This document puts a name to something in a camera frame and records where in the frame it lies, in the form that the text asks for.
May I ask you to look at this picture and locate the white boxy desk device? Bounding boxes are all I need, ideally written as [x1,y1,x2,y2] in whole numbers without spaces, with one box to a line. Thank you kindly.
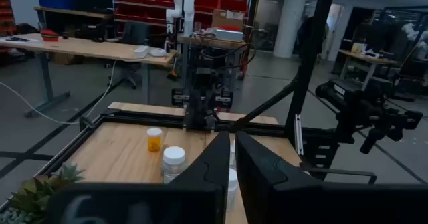
[133,45,150,59]

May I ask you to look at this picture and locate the cardboard box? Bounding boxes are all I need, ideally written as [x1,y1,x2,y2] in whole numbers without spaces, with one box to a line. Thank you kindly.
[211,9,245,31]

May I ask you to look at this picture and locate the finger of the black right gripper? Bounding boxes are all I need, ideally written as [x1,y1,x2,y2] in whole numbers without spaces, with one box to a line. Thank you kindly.
[203,92,217,128]
[188,90,202,127]

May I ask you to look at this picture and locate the white floor cable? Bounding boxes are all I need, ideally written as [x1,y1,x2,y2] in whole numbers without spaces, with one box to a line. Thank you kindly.
[0,60,117,126]

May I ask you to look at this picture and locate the small wooden desk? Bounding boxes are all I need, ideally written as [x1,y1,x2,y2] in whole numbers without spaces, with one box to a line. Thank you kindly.
[336,48,401,92]

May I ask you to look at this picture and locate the wooden topped cart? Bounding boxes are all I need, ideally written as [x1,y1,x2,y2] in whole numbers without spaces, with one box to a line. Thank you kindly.
[176,35,249,84]

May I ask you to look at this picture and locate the yellow broom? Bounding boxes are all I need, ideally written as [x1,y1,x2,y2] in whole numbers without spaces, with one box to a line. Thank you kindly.
[166,46,180,82]

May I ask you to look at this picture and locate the white round column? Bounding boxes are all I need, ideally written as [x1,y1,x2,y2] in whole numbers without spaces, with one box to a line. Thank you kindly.
[272,0,308,59]

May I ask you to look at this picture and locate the orange pill bottle white cap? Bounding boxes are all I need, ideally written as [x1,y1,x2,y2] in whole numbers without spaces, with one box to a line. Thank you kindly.
[146,127,163,153]

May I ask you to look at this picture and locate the dark office chair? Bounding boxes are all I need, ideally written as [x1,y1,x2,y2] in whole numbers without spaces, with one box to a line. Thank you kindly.
[106,21,150,90]

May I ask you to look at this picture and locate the wooden wall shelf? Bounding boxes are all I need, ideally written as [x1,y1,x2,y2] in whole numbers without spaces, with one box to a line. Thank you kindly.
[33,5,114,20]

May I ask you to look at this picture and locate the small potted succulent plant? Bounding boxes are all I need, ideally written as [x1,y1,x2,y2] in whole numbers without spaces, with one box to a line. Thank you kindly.
[0,163,86,224]

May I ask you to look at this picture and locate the white bottle printed label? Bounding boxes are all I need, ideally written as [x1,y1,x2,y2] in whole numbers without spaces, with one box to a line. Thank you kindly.
[228,168,239,213]

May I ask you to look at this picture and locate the blue storage bin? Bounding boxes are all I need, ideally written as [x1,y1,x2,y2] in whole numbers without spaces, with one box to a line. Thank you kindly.
[37,0,76,11]

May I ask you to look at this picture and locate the black office chair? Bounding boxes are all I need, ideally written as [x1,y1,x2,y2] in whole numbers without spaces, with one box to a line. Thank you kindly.
[390,59,428,103]

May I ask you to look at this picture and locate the red object on desk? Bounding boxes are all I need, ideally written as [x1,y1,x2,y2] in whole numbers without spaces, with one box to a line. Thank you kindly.
[40,29,60,43]

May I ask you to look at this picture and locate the flat white desk device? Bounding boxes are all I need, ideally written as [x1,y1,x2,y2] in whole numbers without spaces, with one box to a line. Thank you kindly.
[148,47,168,58]

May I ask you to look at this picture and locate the white box on cart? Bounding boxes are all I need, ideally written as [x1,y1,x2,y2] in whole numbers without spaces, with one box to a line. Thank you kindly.
[215,29,245,43]

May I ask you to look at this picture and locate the long wooden desk grey legs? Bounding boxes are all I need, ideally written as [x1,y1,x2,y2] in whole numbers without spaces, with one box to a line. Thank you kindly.
[0,33,177,118]

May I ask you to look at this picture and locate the stack of red bins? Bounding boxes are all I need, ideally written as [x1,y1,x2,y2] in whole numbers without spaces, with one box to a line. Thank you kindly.
[0,0,17,36]

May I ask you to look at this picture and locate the black aluminium table frame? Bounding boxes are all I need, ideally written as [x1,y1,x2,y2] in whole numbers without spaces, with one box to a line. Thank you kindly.
[0,0,339,215]

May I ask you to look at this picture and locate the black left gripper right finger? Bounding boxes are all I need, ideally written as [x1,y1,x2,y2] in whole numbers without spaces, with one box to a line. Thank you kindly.
[235,131,322,224]

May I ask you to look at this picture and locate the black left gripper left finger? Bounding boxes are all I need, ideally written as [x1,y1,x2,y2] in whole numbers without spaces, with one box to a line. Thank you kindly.
[169,132,231,224]

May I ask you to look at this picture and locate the clear bottle green label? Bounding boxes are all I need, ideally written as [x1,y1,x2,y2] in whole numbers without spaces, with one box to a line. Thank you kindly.
[162,146,187,184]

